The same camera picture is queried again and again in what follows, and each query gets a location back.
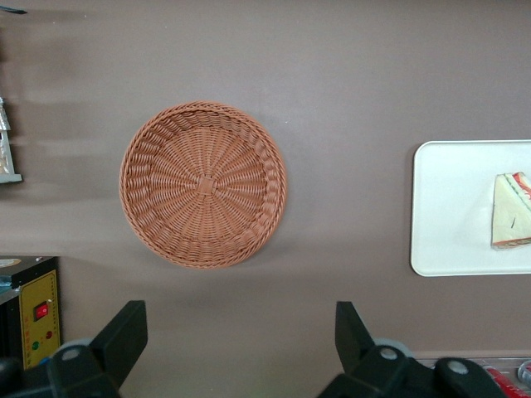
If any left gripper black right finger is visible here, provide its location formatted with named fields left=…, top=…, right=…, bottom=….
left=321, top=301, right=414, bottom=398

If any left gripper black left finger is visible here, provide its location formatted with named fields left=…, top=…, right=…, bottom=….
left=47, top=300, right=149, bottom=398

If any triangle sandwich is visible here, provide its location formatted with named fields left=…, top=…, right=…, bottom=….
left=491, top=172, right=531, bottom=252

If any beige rectangular tray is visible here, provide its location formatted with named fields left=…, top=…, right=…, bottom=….
left=409, top=139, right=531, bottom=278

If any round brown wicker basket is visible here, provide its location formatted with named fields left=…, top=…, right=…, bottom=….
left=119, top=100, right=288, bottom=270

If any black food warmer cabinet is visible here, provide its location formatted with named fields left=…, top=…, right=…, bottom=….
left=0, top=255, right=61, bottom=370

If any clear snack bag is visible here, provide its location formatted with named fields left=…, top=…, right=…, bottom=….
left=0, top=130, right=11, bottom=175

